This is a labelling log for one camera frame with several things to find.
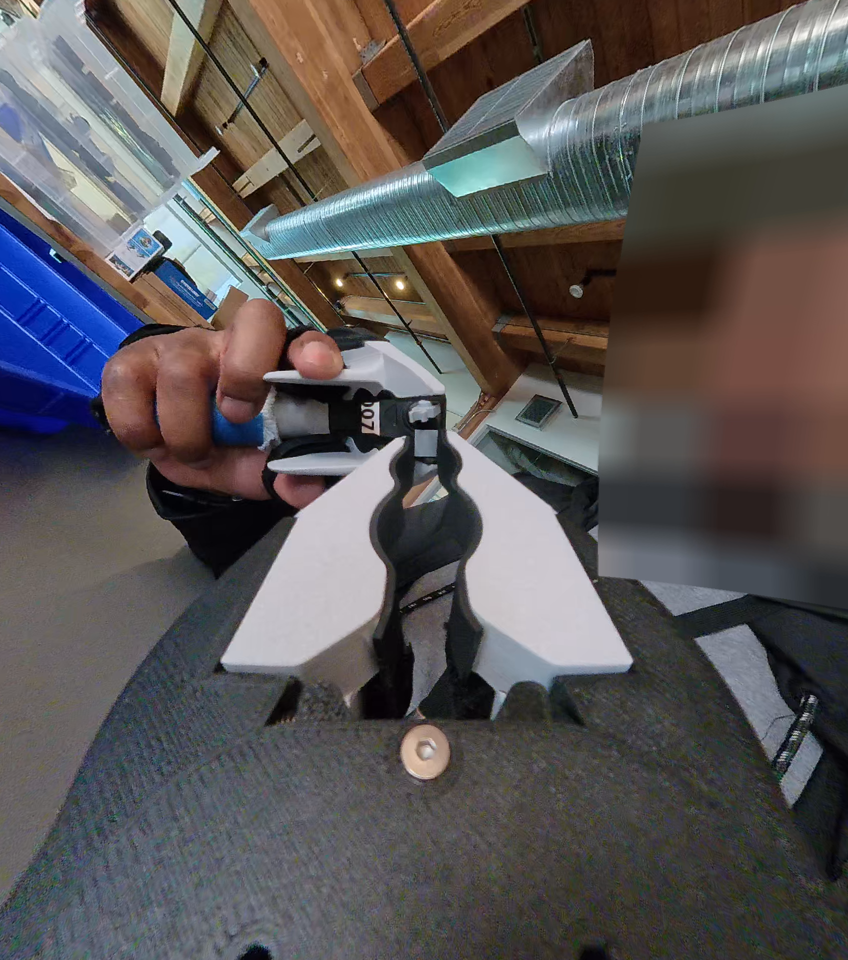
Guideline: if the wall air vent grille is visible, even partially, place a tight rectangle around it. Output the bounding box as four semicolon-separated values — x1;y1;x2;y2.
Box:
516;393;563;431

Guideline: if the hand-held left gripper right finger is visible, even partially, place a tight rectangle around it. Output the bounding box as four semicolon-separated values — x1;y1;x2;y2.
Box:
435;431;635;721

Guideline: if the clear plastic storage bin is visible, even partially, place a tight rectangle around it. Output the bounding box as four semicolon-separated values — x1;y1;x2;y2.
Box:
0;0;221;260

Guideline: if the silver spiral ventilation duct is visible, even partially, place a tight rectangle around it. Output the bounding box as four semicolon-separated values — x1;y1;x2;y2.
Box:
244;0;848;262

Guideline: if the person's right hand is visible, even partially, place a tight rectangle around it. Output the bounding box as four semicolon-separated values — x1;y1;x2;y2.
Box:
100;300;346;511

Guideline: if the black ceiling conduit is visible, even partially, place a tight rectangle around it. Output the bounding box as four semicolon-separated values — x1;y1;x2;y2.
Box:
385;0;581;420

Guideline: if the wooden shelf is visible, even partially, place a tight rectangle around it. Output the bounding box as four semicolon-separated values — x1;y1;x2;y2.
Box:
0;123;215;331

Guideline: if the black white drawstring cord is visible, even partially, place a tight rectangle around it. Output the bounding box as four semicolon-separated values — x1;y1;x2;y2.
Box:
775;693;820;768
400;579;464;615

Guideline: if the grey black jacket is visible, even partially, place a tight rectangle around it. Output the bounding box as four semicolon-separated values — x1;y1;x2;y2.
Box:
510;472;848;946

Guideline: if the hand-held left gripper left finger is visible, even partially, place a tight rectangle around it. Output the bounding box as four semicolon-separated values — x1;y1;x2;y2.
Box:
220;435;418;714

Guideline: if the white ceiling lamp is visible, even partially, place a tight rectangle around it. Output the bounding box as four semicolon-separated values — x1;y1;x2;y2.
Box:
568;268;622;301

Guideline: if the small blue printed box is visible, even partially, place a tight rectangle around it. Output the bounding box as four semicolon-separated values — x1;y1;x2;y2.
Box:
105;225;174;282

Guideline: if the flat blue white carton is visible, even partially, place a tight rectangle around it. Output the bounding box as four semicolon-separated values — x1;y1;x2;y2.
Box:
146;255;215;312

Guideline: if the square metal vent diffuser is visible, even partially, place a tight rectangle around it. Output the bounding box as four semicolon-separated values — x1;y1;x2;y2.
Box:
422;39;596;200

